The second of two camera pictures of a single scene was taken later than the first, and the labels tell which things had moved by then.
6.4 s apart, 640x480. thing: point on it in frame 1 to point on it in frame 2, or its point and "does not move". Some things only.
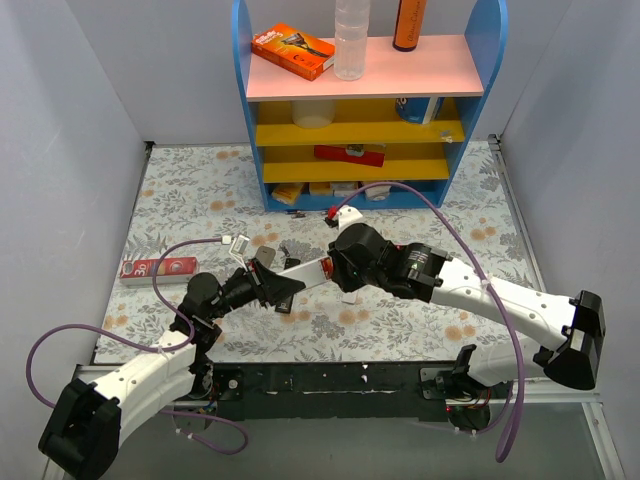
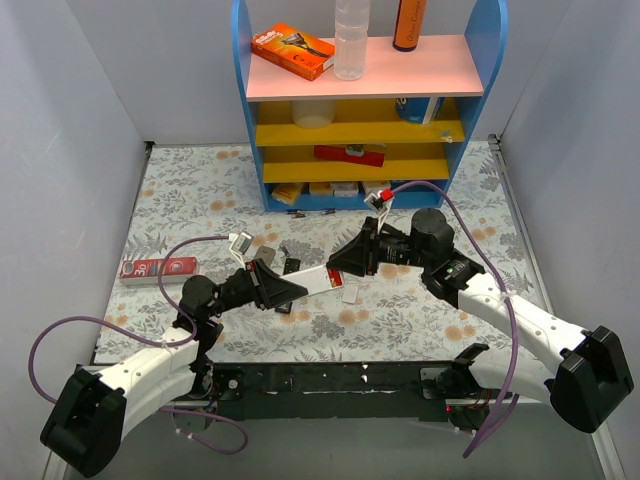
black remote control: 284,305 does not move
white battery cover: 350,297 does not move
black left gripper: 258,283 does not move
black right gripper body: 333,267 to 373,247
